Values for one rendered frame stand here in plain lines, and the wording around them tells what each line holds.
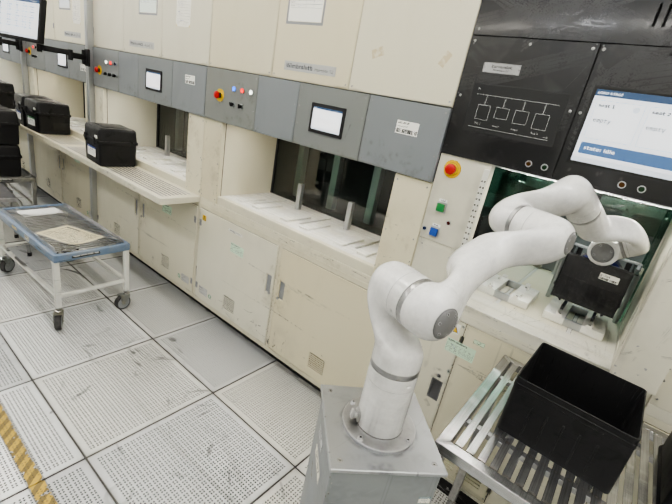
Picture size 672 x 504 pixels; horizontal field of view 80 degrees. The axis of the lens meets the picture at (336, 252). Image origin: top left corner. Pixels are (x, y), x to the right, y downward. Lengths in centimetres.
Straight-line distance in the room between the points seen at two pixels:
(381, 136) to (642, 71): 86
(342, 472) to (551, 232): 72
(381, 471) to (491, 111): 117
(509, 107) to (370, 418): 109
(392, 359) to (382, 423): 18
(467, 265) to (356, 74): 113
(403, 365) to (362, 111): 116
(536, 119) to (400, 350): 92
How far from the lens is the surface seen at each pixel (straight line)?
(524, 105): 153
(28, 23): 362
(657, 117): 148
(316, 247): 200
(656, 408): 165
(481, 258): 97
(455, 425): 122
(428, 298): 84
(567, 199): 118
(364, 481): 105
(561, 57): 153
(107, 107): 380
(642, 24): 153
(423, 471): 106
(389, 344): 94
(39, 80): 521
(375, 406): 102
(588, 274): 172
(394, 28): 179
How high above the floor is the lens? 150
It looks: 20 degrees down
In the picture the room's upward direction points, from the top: 11 degrees clockwise
